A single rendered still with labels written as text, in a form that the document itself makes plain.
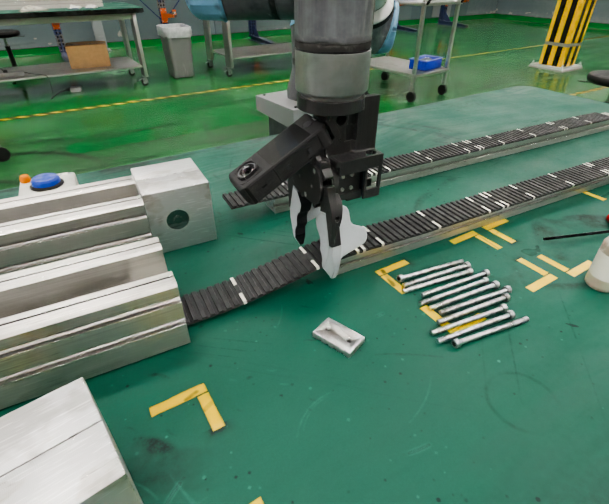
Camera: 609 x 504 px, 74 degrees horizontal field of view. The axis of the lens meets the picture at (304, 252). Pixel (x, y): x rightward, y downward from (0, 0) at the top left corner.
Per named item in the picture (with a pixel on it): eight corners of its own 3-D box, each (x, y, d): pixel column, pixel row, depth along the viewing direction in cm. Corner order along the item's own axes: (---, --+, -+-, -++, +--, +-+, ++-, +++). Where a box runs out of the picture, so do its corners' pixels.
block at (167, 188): (195, 204, 71) (186, 152, 65) (217, 239, 62) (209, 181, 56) (142, 216, 67) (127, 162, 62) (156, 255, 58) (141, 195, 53)
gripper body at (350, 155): (379, 201, 48) (392, 96, 41) (316, 218, 45) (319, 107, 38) (345, 177, 54) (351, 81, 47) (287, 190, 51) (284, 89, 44)
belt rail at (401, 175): (600, 123, 107) (604, 112, 105) (615, 128, 104) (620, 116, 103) (265, 203, 71) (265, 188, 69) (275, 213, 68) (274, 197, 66)
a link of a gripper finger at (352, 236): (377, 272, 50) (369, 199, 47) (336, 287, 48) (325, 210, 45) (363, 266, 53) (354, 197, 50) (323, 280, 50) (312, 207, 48)
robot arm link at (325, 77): (318, 57, 36) (279, 44, 42) (317, 110, 38) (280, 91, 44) (387, 50, 38) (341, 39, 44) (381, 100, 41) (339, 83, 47)
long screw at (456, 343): (455, 350, 44) (457, 344, 43) (449, 344, 44) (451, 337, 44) (529, 324, 47) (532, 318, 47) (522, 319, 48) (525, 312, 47)
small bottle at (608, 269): (578, 282, 53) (618, 202, 46) (591, 272, 55) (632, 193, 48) (608, 297, 51) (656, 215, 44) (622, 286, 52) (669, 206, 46)
